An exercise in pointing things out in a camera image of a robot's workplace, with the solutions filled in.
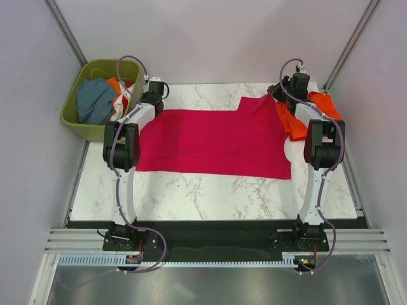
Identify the magenta t shirt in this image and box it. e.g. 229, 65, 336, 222
136, 95, 291, 180

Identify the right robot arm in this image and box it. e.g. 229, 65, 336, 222
267, 72, 345, 250

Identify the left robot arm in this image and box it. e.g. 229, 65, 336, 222
102, 77, 169, 250

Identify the olive green plastic bin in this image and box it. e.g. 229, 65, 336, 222
60, 59, 144, 142

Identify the folded orange t shirt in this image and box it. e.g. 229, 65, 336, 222
276, 91, 342, 141

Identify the grey blue t shirt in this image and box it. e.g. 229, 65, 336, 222
76, 78, 118, 125

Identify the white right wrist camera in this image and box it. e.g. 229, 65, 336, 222
295, 64, 308, 74

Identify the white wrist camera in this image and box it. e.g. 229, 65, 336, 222
295, 64, 308, 74
149, 76, 161, 82

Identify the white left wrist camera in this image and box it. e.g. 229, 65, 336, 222
149, 76, 161, 82

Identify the right aluminium frame post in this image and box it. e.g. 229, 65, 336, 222
322, 0, 382, 93

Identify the aluminium frame post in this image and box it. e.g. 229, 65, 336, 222
322, 0, 382, 93
44, 0, 88, 67

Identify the left aluminium frame post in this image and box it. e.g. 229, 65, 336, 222
44, 0, 88, 67

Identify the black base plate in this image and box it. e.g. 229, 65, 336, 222
102, 220, 329, 263

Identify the white slotted cable duct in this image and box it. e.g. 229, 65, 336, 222
58, 254, 299, 268

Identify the aluminium rail profile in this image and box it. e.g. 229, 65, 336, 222
45, 229, 390, 254

